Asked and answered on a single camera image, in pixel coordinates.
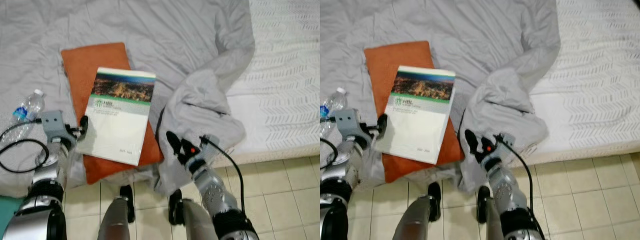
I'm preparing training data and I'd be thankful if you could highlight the white book with city photo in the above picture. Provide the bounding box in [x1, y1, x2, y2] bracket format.
[374, 65, 457, 165]
[76, 67, 157, 167]

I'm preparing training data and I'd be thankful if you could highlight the clear plastic water bottle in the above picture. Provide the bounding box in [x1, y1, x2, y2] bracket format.
[320, 87, 349, 136]
[11, 89, 46, 132]

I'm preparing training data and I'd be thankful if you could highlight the orange cushion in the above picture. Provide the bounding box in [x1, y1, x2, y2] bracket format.
[364, 40, 466, 184]
[60, 42, 165, 185]

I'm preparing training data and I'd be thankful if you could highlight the silver right robot leg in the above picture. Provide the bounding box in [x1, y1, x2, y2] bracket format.
[475, 185, 507, 240]
[168, 188, 219, 240]

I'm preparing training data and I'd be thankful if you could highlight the silver robot leg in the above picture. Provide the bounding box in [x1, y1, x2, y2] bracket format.
[475, 185, 507, 240]
[97, 184, 136, 240]
[392, 182, 443, 240]
[168, 188, 219, 240]

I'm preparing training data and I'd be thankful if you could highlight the silver left robot leg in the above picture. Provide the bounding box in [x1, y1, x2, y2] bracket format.
[97, 184, 136, 240]
[392, 182, 443, 240]

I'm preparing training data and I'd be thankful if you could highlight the white patterned mattress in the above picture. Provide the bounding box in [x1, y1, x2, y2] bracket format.
[520, 0, 640, 167]
[212, 0, 321, 169]

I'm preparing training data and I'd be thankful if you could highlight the teal floor mat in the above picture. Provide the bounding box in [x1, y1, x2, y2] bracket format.
[0, 195, 24, 237]

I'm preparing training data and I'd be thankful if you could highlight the grey crumpled blanket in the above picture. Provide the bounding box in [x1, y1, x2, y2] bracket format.
[0, 0, 256, 197]
[320, 0, 561, 195]

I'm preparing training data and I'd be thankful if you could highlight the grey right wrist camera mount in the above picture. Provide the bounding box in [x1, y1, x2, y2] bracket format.
[198, 134, 219, 162]
[494, 132, 517, 159]

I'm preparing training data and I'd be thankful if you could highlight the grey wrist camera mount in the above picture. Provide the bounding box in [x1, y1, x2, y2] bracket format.
[39, 110, 76, 146]
[332, 108, 369, 144]
[494, 132, 517, 159]
[198, 134, 219, 162]

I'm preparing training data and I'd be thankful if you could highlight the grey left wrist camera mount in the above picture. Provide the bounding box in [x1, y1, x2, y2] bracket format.
[39, 110, 76, 146]
[332, 108, 369, 144]

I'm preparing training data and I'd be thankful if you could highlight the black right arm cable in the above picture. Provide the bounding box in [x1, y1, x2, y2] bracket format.
[494, 133, 540, 222]
[199, 135, 246, 213]

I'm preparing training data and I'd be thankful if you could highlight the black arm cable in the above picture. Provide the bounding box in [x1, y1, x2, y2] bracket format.
[320, 117, 342, 177]
[494, 133, 540, 222]
[199, 135, 246, 213]
[0, 119, 51, 174]

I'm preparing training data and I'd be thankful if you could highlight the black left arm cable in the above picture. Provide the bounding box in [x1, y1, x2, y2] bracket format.
[0, 119, 51, 174]
[320, 117, 342, 177]

